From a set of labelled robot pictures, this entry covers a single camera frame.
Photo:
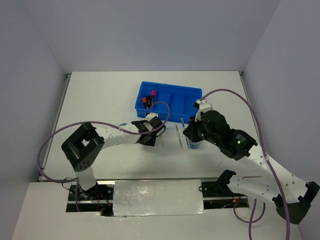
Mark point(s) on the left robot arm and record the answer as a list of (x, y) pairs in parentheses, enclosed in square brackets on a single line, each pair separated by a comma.
[(84, 145)]

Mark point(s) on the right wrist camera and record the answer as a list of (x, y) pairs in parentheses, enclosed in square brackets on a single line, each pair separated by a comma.
[(202, 106)]

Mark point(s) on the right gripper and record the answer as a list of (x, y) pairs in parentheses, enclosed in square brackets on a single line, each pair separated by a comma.
[(190, 131)]

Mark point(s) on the blue pen refill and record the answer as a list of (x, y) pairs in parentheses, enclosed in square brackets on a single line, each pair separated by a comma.
[(183, 124)]

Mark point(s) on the blue compartment tray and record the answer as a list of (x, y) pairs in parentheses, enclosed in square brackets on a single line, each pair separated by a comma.
[(179, 99)]

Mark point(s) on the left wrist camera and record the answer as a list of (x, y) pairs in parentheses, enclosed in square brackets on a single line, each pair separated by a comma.
[(151, 115)]

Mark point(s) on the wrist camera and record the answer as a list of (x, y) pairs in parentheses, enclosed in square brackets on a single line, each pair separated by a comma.
[(202, 106), (151, 115)]

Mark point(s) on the orange cap black highlighter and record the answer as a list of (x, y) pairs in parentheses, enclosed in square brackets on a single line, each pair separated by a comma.
[(144, 102)]

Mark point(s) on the pink cap black highlighter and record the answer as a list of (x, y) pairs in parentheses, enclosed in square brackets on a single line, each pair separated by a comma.
[(152, 97)]

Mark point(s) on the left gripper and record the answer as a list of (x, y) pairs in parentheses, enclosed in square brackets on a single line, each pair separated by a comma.
[(152, 141)]

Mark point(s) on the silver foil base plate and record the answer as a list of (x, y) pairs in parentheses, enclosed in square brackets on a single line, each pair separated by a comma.
[(157, 198)]

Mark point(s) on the blue cap black highlighter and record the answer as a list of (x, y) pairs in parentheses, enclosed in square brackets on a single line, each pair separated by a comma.
[(148, 102)]

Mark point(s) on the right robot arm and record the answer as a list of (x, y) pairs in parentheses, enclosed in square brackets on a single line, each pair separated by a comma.
[(291, 195)]

